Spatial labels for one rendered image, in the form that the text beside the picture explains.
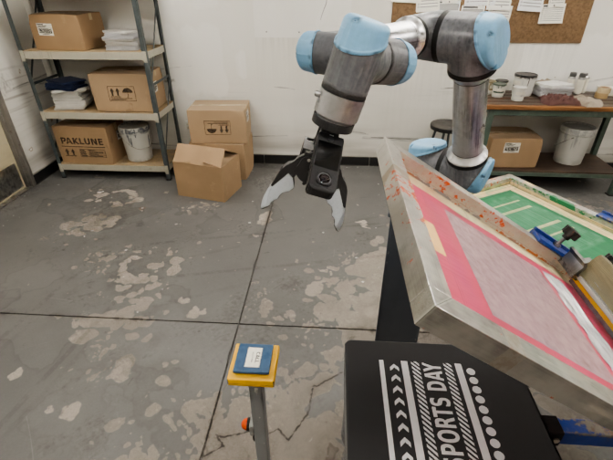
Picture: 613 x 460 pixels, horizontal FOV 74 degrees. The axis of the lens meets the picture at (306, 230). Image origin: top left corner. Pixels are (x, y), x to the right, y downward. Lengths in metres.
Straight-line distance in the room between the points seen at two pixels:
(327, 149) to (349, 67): 0.13
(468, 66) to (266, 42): 3.59
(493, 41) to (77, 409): 2.38
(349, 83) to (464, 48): 0.47
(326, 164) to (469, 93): 0.58
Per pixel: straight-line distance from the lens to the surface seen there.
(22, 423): 2.64
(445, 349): 1.31
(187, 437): 2.27
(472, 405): 1.21
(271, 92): 4.63
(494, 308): 0.73
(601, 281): 1.18
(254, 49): 4.57
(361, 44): 0.64
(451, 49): 1.08
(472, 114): 1.19
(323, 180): 0.63
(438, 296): 0.52
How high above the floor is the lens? 1.88
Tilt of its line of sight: 32 degrees down
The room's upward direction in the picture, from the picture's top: straight up
